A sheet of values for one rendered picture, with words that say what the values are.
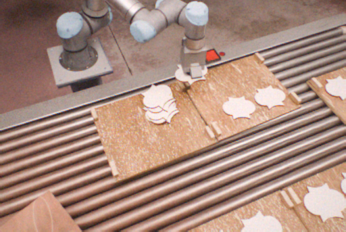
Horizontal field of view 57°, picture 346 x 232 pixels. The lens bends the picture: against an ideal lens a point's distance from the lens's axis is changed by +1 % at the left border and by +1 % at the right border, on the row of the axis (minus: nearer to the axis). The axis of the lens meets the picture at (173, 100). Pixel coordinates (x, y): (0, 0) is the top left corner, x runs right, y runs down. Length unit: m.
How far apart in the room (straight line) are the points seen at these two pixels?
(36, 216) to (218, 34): 2.49
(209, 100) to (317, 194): 0.54
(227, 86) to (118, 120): 0.50
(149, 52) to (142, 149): 1.80
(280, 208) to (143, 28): 0.75
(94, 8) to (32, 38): 1.85
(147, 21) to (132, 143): 0.47
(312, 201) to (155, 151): 0.57
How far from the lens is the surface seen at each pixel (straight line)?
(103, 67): 1.59
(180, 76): 1.26
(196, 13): 1.05
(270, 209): 1.19
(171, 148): 1.23
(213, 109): 1.34
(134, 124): 1.29
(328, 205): 1.25
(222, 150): 1.26
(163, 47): 2.98
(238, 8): 3.53
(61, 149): 1.31
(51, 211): 1.08
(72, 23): 1.50
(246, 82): 1.47
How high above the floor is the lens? 2.00
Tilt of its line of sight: 52 degrees down
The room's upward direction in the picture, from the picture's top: 2 degrees clockwise
